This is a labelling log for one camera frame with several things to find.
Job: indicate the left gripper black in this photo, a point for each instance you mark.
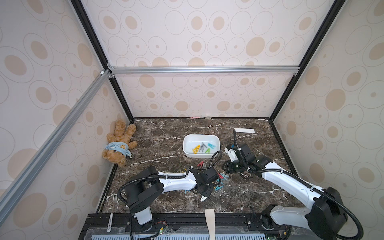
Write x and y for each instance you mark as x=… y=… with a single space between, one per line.
x=207 y=194

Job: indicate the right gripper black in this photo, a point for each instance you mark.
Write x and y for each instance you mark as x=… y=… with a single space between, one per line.
x=231 y=166

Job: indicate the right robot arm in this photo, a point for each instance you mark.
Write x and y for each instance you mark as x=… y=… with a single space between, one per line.
x=323 y=213

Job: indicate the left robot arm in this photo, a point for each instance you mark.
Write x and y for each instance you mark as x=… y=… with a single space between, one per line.
x=144 y=188

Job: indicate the red clothespin near box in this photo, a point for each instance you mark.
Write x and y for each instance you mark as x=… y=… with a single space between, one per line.
x=200 y=165

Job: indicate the white plastic storage box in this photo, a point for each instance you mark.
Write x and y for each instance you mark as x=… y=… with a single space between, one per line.
x=191 y=141

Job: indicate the light teal clothespin right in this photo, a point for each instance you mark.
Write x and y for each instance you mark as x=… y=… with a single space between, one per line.
x=225 y=176

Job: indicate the white paper label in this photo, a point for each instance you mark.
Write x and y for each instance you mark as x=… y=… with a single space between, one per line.
x=243 y=130

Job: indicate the brown teddy bear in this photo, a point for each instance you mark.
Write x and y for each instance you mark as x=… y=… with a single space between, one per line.
x=119 y=146

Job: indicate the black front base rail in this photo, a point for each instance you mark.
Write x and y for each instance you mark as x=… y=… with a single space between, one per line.
x=228 y=226

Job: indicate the horizontal aluminium rail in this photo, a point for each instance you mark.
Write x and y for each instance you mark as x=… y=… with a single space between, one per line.
x=205 y=70

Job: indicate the diagonal aluminium rail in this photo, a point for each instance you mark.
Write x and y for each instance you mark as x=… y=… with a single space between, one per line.
x=23 y=181

